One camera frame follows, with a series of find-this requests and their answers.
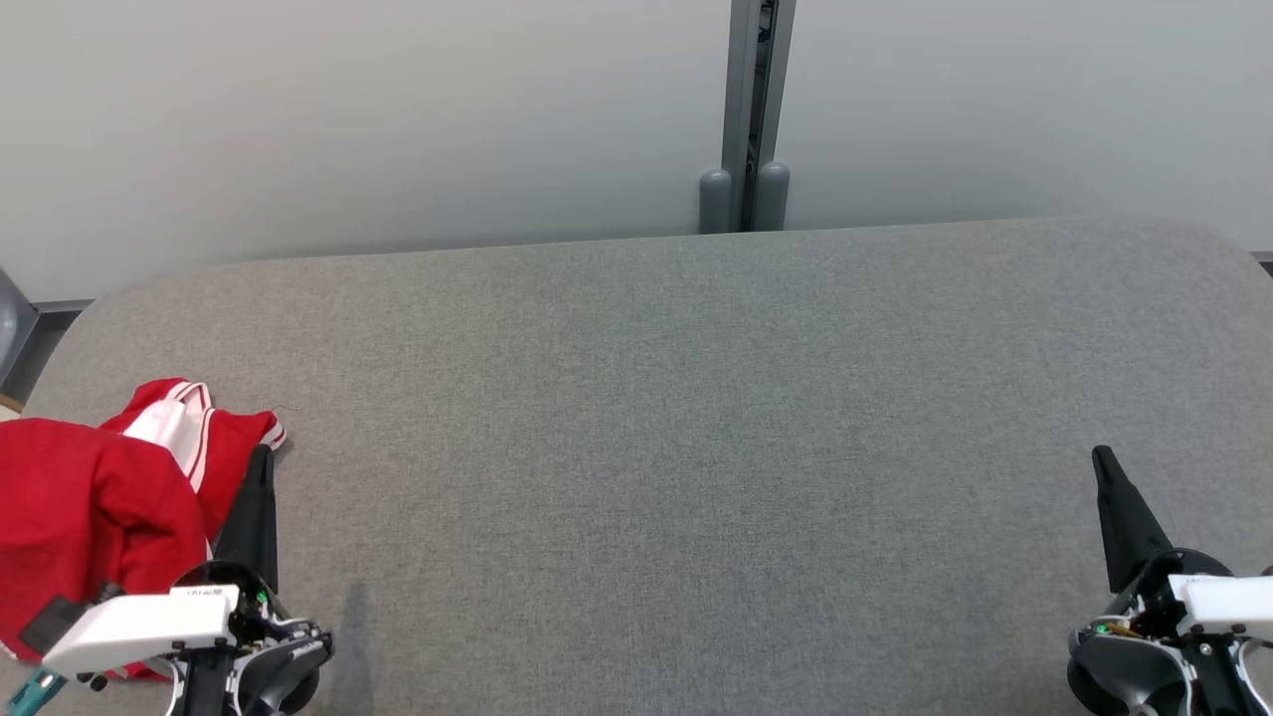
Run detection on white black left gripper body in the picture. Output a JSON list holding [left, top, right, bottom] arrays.
[[40, 562, 334, 716]]

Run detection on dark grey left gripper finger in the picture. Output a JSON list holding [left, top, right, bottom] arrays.
[[214, 445, 279, 595]]

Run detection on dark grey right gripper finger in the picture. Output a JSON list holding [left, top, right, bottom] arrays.
[[1092, 445, 1175, 595]]

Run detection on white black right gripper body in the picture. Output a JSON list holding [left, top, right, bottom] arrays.
[[1067, 549, 1273, 716]]

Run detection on red shorts with white stripe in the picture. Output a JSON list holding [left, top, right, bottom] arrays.
[[99, 378, 287, 543]]

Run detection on red shirt with white sleeves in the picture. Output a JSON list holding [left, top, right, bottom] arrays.
[[0, 418, 215, 679]]

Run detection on left cable with teal plug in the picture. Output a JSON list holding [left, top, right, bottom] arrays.
[[12, 668, 69, 716]]

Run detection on grey metal frame leg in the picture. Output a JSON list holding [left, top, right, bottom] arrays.
[[0, 268, 41, 389]]

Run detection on grey cylindrical post foot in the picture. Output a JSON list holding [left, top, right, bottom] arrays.
[[753, 161, 792, 233], [698, 168, 735, 236]]

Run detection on grey metal partition post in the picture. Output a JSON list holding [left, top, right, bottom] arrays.
[[720, 0, 798, 235]]

